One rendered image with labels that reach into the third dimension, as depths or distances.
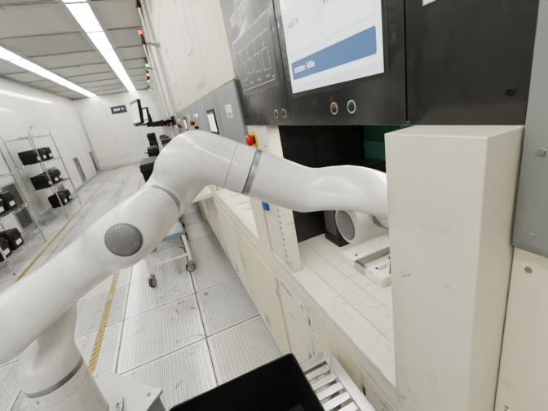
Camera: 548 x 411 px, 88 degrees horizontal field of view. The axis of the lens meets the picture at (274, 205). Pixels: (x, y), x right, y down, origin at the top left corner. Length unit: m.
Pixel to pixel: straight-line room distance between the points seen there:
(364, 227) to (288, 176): 0.17
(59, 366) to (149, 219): 0.47
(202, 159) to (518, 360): 0.50
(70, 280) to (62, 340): 0.24
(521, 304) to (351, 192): 0.25
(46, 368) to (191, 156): 0.59
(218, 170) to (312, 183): 0.17
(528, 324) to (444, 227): 0.13
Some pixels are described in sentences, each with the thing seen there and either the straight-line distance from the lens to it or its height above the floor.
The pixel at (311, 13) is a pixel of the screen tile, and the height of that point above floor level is 1.59.
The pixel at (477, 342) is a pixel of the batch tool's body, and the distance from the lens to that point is 0.42.
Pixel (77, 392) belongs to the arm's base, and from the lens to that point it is 0.94.
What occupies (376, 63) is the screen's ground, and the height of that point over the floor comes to 1.48.
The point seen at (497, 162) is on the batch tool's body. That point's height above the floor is 1.37.
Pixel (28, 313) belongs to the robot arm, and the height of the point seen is 1.17.
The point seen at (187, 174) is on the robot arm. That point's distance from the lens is 0.52.
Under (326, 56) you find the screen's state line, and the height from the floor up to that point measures 1.52.
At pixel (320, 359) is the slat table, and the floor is 0.76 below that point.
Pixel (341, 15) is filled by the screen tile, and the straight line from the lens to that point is 0.52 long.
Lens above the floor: 1.46
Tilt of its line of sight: 20 degrees down
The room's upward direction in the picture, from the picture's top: 11 degrees counter-clockwise
